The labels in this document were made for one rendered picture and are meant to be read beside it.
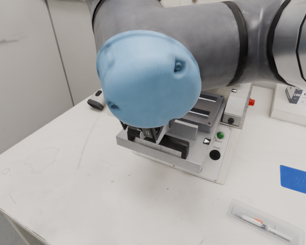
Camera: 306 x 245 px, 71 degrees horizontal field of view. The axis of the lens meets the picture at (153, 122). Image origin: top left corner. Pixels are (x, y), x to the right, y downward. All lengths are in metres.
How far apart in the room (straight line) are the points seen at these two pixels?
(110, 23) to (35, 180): 0.69
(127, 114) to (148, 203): 0.53
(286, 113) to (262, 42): 0.92
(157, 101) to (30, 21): 1.85
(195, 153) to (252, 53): 0.34
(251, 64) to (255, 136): 0.78
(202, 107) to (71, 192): 0.47
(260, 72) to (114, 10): 0.13
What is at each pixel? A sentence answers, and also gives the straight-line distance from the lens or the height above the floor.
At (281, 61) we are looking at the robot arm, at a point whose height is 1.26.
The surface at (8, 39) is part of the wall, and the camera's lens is 1.89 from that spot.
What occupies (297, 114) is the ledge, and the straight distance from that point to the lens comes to 1.11.
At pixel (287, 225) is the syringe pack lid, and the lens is 0.71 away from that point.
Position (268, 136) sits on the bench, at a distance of 0.99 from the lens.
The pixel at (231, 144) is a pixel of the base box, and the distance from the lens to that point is 0.69.
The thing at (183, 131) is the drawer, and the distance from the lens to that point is 0.53.
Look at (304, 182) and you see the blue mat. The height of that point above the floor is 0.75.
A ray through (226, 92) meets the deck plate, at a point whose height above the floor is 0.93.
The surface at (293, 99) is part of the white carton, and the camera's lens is 1.17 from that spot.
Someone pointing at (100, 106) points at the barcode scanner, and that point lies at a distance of 1.02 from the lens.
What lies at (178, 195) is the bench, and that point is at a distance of 0.69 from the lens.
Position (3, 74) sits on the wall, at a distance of 1.89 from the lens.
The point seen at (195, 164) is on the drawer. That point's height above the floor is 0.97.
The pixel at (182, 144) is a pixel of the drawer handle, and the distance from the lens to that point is 0.46.
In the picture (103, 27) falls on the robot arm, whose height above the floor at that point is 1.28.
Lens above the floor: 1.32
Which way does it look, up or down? 37 degrees down
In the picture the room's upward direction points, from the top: straight up
